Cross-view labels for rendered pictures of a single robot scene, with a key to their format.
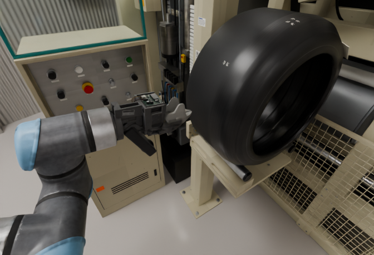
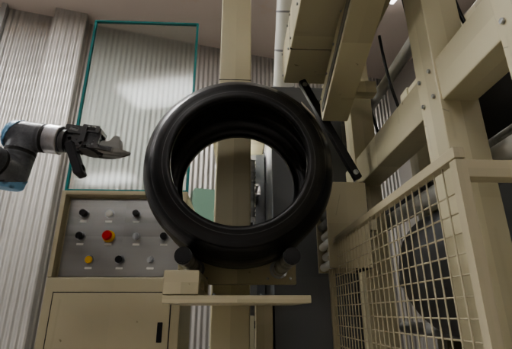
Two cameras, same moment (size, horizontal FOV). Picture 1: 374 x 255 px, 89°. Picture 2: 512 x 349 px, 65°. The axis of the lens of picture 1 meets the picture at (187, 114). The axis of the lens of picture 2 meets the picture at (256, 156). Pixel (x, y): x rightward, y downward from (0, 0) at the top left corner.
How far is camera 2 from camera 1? 1.24 m
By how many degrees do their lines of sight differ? 64
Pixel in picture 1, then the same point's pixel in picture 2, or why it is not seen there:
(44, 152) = (16, 126)
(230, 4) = not seen: hidden behind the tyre
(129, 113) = (75, 129)
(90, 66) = (122, 213)
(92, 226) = not seen: outside the picture
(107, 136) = (50, 130)
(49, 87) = (75, 226)
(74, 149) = (29, 131)
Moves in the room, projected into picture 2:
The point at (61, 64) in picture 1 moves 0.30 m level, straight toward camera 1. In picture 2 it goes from (97, 206) to (76, 186)
